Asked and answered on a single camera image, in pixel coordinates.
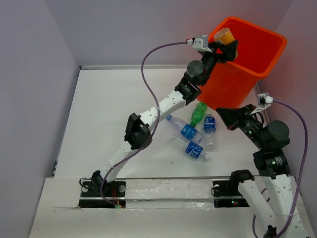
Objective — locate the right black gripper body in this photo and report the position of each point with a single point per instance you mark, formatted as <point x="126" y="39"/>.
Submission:
<point x="249" y="125"/>

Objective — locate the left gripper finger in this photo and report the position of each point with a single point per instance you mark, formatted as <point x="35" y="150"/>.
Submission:
<point x="228" y="51"/>
<point x="215" y="47"/>

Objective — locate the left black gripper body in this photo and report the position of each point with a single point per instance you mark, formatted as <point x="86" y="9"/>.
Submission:
<point x="208" y="59"/>

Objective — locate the orange juice bottle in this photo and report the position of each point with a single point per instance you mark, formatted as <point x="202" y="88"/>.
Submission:
<point x="224" y="36"/>

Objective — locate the blue label water bottle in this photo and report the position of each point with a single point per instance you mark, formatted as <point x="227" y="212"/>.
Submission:
<point x="185" y="129"/>
<point x="190" y="148"/>
<point x="209" y="128"/>

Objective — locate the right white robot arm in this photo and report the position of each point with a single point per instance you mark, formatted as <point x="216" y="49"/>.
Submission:
<point x="278" y="216"/>

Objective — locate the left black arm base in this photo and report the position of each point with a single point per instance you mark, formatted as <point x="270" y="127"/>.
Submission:
<point x="113" y="192"/>

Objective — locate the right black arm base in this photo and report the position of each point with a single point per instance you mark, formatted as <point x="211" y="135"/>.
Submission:
<point x="225" y="196"/>

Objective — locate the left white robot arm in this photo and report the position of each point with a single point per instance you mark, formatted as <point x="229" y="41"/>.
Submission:
<point x="141" y="128"/>

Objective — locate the orange plastic bin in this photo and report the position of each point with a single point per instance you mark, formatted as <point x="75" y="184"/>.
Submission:
<point x="259" y="49"/>

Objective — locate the green plastic bottle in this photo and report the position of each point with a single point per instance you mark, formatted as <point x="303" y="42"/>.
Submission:
<point x="198" y="113"/>

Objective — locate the white foam block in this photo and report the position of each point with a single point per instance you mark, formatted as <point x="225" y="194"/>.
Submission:
<point x="168" y="189"/>

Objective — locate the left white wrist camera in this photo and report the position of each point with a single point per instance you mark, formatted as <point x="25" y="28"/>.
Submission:
<point x="200" y="43"/>

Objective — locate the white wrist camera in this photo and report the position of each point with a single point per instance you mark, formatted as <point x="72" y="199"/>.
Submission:
<point x="200" y="43"/>
<point x="264" y="101"/>

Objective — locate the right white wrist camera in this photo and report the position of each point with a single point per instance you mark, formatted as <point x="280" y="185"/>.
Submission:
<point x="264" y="101"/>

